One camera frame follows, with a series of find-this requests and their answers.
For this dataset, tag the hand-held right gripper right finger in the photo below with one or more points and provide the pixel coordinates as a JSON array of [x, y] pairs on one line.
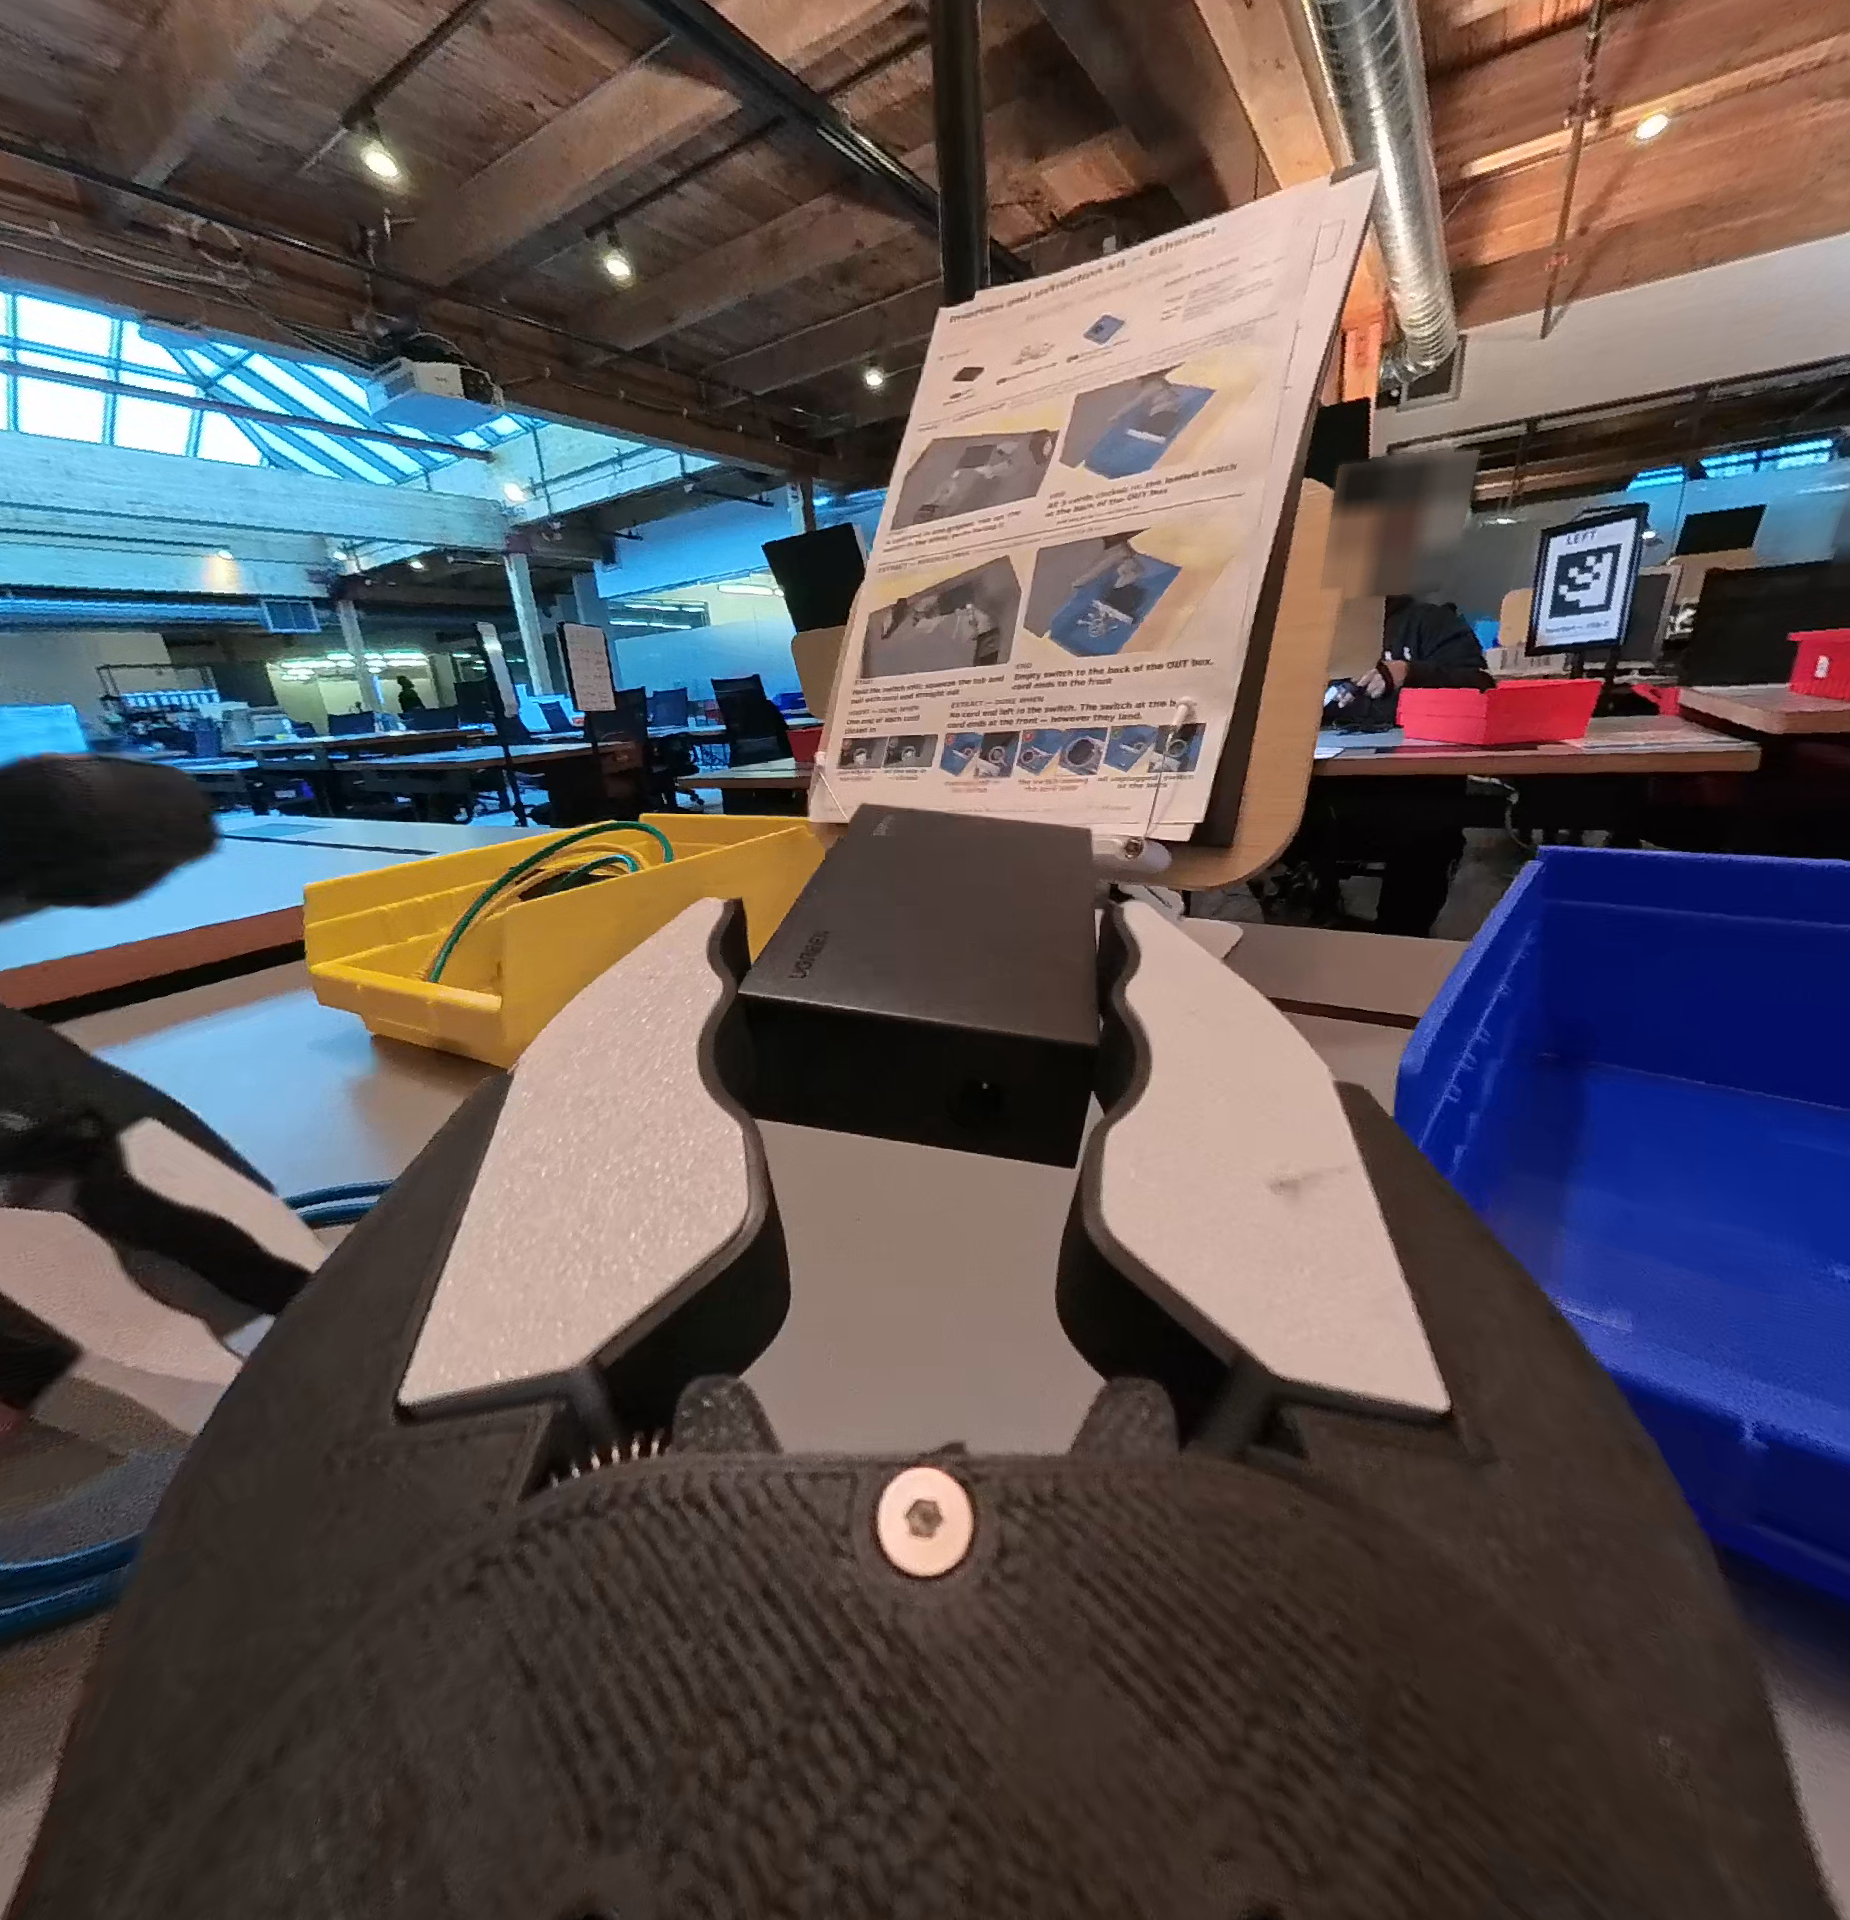
[[1255, 1185]]

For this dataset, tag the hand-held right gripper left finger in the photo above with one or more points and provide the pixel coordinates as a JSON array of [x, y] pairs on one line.
[[595, 1155]]

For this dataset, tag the black network switch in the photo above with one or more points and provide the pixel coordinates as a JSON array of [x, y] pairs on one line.
[[927, 962]]

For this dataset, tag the yellow plastic bin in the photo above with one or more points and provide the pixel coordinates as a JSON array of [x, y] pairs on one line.
[[566, 932]]

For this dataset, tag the wooden sheet stand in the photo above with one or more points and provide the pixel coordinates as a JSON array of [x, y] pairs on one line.
[[1239, 859]]

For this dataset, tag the blue plastic bin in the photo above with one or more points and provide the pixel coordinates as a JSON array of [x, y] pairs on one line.
[[1659, 1140]]

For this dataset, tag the black office chair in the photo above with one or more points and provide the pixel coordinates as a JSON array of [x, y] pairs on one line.
[[750, 717]]

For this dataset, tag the white board on stand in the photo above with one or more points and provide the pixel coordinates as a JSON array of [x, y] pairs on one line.
[[588, 666]]

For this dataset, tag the red plastic bin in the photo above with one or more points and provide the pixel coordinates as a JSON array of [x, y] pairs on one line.
[[1838, 664], [1495, 712]]

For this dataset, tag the white ceiling projector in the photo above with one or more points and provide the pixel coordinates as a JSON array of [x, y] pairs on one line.
[[430, 392]]

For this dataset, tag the printed tag sign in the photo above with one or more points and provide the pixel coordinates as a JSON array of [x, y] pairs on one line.
[[1587, 579]]

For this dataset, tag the printed instruction sheet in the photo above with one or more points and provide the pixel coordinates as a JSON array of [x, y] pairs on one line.
[[1089, 452]]

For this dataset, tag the black pole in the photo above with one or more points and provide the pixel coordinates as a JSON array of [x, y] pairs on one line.
[[961, 150]]

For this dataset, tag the silver ventilation duct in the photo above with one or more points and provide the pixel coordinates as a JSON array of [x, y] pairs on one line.
[[1392, 180]]

